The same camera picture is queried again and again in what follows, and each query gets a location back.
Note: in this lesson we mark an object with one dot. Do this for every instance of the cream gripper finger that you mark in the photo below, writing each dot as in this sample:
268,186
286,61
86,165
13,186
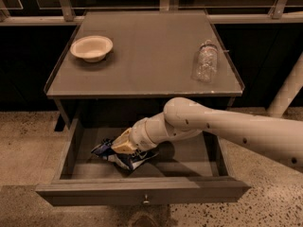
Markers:
125,143

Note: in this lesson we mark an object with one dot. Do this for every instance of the blue chip bag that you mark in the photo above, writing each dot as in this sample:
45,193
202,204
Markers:
126,161

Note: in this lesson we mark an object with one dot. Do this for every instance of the metal railing frame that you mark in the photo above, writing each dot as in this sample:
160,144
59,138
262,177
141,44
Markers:
70,12

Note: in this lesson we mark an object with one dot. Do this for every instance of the grey cabinet counter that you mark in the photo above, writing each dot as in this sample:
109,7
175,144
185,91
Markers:
153,56

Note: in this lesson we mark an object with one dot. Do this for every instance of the open grey top drawer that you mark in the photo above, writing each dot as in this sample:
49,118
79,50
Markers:
195,170

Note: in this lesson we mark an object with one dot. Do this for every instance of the clear plastic water bottle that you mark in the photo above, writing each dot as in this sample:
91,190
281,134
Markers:
205,62

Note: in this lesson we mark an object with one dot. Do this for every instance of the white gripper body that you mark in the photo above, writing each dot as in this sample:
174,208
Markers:
137,135

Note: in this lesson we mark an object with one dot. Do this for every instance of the white paper bowl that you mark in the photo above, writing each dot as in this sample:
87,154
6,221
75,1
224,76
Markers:
91,48

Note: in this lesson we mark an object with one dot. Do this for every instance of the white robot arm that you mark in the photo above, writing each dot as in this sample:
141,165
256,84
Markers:
272,136

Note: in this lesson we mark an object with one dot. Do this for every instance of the metal drawer knob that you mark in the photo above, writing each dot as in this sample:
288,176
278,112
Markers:
146,200

